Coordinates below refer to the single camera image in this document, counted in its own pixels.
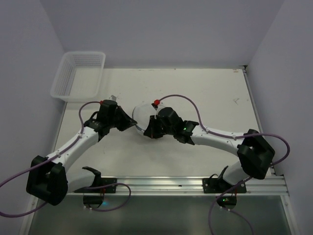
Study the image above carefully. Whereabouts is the aluminium mounting rail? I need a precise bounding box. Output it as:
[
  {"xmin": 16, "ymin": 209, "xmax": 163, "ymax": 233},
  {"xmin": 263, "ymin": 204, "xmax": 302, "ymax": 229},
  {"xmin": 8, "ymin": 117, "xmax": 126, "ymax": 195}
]
[{"xmin": 66, "ymin": 175, "xmax": 287, "ymax": 196}]

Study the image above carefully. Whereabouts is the white mesh laundry bag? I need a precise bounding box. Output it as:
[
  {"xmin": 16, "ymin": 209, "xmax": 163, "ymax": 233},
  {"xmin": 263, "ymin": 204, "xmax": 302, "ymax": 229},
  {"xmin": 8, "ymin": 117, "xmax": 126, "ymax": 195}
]
[{"xmin": 132, "ymin": 103, "xmax": 157, "ymax": 136}]

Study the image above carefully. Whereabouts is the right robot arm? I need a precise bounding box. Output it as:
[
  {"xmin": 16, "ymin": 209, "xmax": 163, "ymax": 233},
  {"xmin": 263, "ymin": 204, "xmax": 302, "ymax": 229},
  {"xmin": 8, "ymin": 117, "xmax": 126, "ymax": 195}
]
[{"xmin": 141, "ymin": 104, "xmax": 275, "ymax": 191}]

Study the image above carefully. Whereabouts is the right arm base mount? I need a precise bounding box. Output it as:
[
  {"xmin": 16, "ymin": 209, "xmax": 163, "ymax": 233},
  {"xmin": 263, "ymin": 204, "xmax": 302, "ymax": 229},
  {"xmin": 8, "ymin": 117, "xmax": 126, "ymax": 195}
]
[{"xmin": 202, "ymin": 166, "xmax": 247, "ymax": 209}]

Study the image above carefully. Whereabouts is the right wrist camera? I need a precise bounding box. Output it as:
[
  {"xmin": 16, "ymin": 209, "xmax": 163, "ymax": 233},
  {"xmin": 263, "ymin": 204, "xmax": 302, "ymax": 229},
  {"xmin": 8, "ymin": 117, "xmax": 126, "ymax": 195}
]
[{"xmin": 151, "ymin": 99, "xmax": 164, "ymax": 111}]

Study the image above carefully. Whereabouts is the white plastic basket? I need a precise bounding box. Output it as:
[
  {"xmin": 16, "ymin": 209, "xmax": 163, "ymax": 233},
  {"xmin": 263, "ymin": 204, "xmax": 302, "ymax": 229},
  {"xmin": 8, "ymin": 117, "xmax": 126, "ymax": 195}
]
[{"xmin": 50, "ymin": 51, "xmax": 106, "ymax": 102}]

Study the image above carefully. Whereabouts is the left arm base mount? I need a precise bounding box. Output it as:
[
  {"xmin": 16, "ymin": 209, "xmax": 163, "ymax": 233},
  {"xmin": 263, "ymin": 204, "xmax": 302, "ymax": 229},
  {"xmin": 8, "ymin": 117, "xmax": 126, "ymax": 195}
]
[{"xmin": 74, "ymin": 178, "xmax": 117, "ymax": 208}]

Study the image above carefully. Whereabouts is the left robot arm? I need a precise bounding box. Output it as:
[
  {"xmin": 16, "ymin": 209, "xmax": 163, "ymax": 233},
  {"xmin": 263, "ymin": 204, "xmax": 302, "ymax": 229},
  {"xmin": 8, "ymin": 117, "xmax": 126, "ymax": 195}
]
[{"xmin": 26, "ymin": 100, "xmax": 137, "ymax": 206}]

